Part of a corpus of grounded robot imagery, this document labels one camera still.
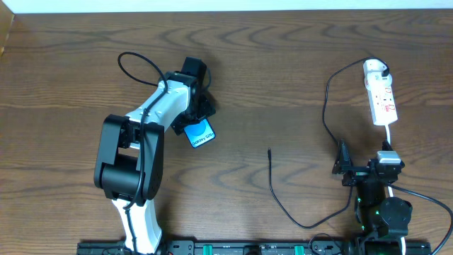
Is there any white charger plug adapter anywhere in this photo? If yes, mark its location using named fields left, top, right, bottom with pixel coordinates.
left=362, top=58, right=391, bottom=80

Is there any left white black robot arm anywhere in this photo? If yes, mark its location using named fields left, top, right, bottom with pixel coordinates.
left=90, top=57, right=216, bottom=254

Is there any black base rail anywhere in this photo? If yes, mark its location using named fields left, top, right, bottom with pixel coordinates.
left=76, top=240, right=431, bottom=255

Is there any white power strip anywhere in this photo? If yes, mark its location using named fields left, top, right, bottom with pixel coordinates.
left=364, top=75, right=398, bottom=126

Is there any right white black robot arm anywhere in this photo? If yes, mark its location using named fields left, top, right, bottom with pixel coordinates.
left=332, top=140, right=413, bottom=254

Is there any black charger cable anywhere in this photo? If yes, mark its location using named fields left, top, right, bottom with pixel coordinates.
left=267, top=56, right=391, bottom=230

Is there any blue Galaxy smartphone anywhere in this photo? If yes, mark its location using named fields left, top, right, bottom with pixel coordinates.
left=184, top=119, right=216, bottom=148

